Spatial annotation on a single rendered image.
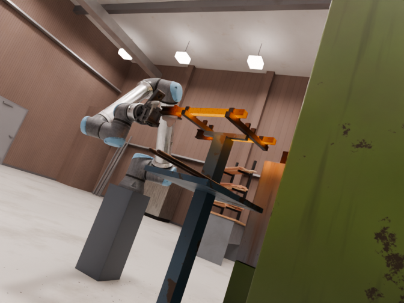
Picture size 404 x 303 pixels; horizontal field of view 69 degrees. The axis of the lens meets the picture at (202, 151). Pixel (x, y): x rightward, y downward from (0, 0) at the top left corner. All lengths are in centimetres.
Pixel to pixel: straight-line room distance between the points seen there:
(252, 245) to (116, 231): 105
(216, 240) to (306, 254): 387
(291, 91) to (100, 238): 1030
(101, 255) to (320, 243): 151
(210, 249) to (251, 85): 856
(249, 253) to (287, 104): 1036
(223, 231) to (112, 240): 289
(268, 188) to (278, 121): 995
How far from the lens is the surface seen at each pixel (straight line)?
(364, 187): 94
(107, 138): 143
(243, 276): 129
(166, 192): 1018
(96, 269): 213
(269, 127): 1117
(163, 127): 192
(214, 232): 477
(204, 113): 110
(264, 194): 130
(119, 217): 206
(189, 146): 1192
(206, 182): 88
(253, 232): 128
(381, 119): 101
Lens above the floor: 59
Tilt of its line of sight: 12 degrees up
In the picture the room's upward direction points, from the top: 19 degrees clockwise
